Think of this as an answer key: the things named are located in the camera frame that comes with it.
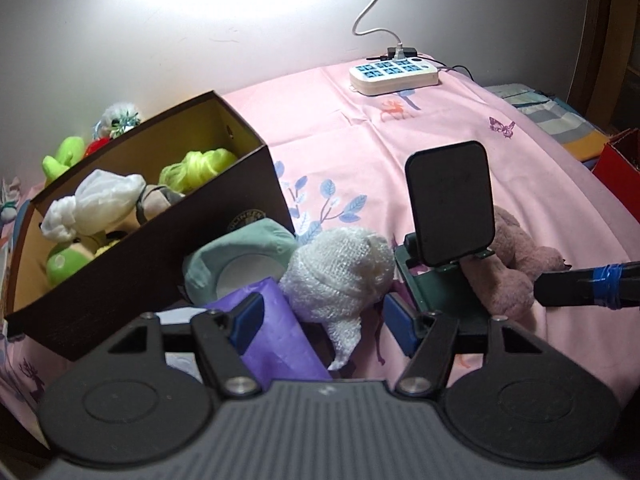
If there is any white knotted cloth bundle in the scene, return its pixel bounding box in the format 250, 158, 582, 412
40, 169, 146, 243

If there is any white mesh cloth bundle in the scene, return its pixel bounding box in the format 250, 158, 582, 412
279, 226, 395, 372

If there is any striped folded blanket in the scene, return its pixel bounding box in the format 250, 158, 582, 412
487, 84, 608, 169

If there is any white power cable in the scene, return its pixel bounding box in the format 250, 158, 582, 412
351, 0, 407, 59

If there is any red plush toy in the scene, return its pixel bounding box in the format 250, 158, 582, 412
84, 138, 112, 158

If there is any pink teddy bear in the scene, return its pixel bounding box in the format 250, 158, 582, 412
460, 206, 570, 321

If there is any white blue power strip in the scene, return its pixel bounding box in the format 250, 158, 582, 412
348, 56, 439, 96

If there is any red box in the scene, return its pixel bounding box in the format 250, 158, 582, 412
593, 128, 640, 220

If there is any purple tissue pack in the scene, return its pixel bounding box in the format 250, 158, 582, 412
155, 275, 334, 386

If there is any green bug plush toy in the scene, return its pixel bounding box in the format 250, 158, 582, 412
46, 231, 126, 287

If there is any neon green knotted cloth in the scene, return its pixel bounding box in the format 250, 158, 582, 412
158, 148, 238, 194

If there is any yellow fuzzy knotted towel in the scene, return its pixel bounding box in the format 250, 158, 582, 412
94, 240, 120, 257

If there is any green yellow plush toy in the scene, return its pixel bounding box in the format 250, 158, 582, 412
41, 136, 86, 183

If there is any dark brown cardboard box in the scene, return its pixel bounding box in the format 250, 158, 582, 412
6, 91, 293, 361

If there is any white fluffy pompom toy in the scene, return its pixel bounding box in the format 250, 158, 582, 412
92, 102, 143, 140

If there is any pink deer print tablecloth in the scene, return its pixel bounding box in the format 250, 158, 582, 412
1, 65, 639, 434

